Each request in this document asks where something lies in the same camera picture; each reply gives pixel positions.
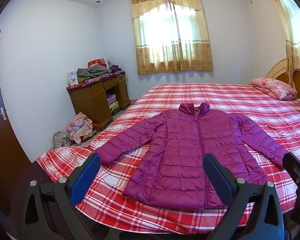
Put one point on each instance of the brown wooden desk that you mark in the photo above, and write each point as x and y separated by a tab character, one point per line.
92	102

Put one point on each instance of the pile of clothes on floor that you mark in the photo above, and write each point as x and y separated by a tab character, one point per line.
80	127

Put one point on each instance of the stack of boxes under desk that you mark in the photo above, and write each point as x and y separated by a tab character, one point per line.
113	103

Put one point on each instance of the brown wooden door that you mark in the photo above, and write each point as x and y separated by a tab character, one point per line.
2	142

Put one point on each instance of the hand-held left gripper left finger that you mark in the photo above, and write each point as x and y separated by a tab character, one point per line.
86	177

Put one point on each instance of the purple puffer jacket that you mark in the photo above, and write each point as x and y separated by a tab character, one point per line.
180	155

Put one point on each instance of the grey patterned bag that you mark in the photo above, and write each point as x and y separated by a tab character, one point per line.
61	140

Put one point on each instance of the small white box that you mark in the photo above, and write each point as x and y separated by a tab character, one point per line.
73	78

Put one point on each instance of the yellow patterned window curtain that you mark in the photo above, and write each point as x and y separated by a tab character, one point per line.
170	52

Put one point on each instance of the wooden headboard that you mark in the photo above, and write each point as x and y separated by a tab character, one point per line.
277	71

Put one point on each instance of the bed with red plaid sheet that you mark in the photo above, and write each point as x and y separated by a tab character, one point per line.
190	92

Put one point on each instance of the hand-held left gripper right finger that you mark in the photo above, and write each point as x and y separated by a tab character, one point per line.
217	180

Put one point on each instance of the pile of clothes on desk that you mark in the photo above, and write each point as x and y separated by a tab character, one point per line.
95	72

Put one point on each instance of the yellow side curtain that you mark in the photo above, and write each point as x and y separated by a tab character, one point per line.
293	30

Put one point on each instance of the red and white box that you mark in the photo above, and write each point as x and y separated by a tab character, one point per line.
96	62

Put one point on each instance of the pink floral folded quilt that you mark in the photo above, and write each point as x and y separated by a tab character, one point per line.
275	87

